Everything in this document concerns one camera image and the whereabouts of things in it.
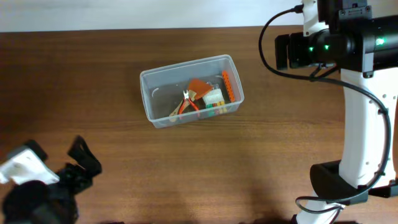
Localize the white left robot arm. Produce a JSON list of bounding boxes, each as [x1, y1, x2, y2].
[[1, 136, 102, 223]]

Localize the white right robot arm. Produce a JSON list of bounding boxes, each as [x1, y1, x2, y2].
[[275, 1, 397, 223]]

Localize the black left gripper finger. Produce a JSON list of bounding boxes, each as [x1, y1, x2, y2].
[[68, 136, 102, 177], [24, 139, 48, 161]]

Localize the clear pack of coloured plugs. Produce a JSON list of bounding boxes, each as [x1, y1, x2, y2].
[[202, 84, 228, 116]]

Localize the orange handled pliers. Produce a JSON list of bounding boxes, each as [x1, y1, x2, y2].
[[178, 90, 200, 117]]

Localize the orange scraper with wooden handle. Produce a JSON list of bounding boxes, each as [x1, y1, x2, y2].
[[168, 78, 212, 123]]

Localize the clear plastic container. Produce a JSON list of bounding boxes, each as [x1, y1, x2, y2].
[[140, 55, 244, 128]]

